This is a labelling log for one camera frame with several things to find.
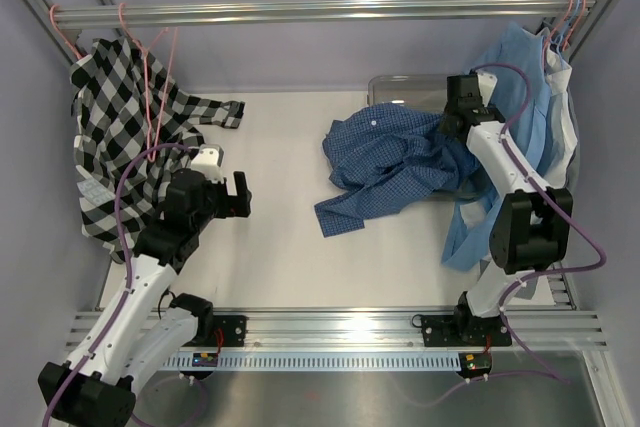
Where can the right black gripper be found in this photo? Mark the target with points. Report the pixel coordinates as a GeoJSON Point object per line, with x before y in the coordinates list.
{"type": "Point", "coordinates": [444, 116]}

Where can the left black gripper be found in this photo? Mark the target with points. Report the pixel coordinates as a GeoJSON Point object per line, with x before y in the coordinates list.
{"type": "Point", "coordinates": [241, 199]}

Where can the blue checked shirt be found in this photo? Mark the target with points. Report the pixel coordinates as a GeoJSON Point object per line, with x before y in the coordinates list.
{"type": "Point", "coordinates": [385, 157]}

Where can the black white plaid shirt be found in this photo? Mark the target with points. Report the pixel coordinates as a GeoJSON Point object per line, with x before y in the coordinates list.
{"type": "Point", "coordinates": [131, 117]}

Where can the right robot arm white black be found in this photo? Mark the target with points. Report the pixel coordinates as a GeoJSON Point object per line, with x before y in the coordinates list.
{"type": "Point", "coordinates": [530, 232]}

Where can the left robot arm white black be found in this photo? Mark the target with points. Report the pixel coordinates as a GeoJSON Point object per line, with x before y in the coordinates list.
{"type": "Point", "coordinates": [99, 382]}

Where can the light blue shirt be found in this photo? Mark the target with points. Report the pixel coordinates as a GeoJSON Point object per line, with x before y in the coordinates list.
{"type": "Point", "coordinates": [522, 96]}

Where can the blue hanger on right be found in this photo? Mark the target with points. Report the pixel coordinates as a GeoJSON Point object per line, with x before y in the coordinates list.
{"type": "Point", "coordinates": [562, 33]}

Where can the grey shirt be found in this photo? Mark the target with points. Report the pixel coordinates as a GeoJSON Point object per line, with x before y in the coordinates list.
{"type": "Point", "coordinates": [528, 289]}

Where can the clear plastic bin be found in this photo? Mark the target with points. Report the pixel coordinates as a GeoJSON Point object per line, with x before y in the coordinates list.
{"type": "Point", "coordinates": [425, 93]}

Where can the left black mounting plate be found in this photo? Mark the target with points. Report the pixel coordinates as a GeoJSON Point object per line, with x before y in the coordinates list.
{"type": "Point", "coordinates": [229, 329]}

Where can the black mounting plate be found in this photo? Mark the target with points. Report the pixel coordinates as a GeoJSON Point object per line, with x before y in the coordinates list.
{"type": "Point", "coordinates": [444, 331]}
{"type": "Point", "coordinates": [229, 329]}

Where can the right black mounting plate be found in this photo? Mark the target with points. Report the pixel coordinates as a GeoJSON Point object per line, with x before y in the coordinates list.
{"type": "Point", "coordinates": [444, 331]}

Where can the aluminium hanging rod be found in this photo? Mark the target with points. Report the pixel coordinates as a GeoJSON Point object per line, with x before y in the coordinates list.
{"type": "Point", "coordinates": [114, 16]}

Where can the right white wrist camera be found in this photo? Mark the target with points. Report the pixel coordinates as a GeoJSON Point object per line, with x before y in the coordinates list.
{"type": "Point", "coordinates": [487, 83]}

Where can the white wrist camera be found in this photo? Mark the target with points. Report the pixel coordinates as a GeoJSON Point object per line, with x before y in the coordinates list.
{"type": "Point", "coordinates": [487, 83]}
{"type": "Point", "coordinates": [208, 161]}

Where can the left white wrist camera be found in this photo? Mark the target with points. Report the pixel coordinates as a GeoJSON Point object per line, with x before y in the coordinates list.
{"type": "Point", "coordinates": [208, 161]}

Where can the white slotted cable duct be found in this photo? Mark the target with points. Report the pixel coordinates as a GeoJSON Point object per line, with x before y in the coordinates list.
{"type": "Point", "coordinates": [314, 362]}

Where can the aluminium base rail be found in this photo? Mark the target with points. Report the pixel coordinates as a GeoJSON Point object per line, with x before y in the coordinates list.
{"type": "Point", "coordinates": [396, 329]}

